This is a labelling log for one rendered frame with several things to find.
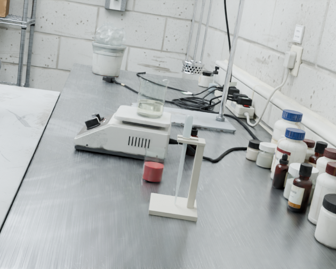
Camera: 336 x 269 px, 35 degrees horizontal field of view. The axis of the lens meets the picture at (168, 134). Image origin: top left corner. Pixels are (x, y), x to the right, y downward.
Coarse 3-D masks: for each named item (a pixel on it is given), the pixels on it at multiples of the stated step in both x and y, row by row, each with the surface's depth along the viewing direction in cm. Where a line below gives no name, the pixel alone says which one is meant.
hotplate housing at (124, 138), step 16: (112, 128) 112; (128, 128) 112; (144, 128) 113; (160, 128) 114; (80, 144) 113; (96, 144) 113; (112, 144) 113; (128, 144) 113; (144, 144) 113; (160, 144) 113
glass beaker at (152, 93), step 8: (144, 80) 112; (152, 80) 118; (160, 80) 118; (168, 80) 117; (144, 88) 113; (152, 88) 112; (160, 88) 113; (144, 96) 113; (152, 96) 113; (160, 96) 113; (144, 104) 113; (152, 104) 113; (160, 104) 114; (136, 112) 116; (144, 112) 114; (152, 112) 114; (160, 112) 115
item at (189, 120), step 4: (188, 116) 86; (192, 116) 86; (188, 120) 86; (192, 120) 86; (188, 124) 86; (192, 124) 87; (184, 128) 87; (188, 128) 86; (184, 132) 87; (188, 132) 87; (184, 136) 87; (188, 136) 87
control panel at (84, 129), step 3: (111, 114) 123; (105, 117) 122; (108, 117) 121; (102, 120) 119; (105, 120) 119; (108, 120) 117; (102, 123) 116; (105, 123) 114; (84, 126) 121; (99, 126) 113; (84, 129) 118; (90, 129) 114; (93, 129) 113; (81, 132) 115; (84, 132) 113
